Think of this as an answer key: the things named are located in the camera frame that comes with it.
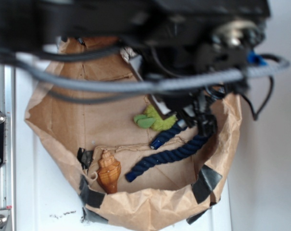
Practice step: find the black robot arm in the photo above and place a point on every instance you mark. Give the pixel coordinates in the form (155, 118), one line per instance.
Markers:
(82, 30)

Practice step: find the aluminium frame rail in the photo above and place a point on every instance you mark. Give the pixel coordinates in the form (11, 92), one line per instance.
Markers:
(7, 106)

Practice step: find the brown paper bag bin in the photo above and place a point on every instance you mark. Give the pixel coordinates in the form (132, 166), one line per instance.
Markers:
(75, 136)

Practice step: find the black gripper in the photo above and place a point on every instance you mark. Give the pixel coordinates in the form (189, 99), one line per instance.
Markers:
(174, 47)

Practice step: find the silver corner bracket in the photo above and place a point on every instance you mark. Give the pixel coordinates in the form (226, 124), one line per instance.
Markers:
(5, 220)

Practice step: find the orange conch seashell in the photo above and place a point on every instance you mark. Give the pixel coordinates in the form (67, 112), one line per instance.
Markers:
(109, 172)

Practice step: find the green plush frog toy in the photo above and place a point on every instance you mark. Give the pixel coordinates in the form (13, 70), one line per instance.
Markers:
(150, 118)

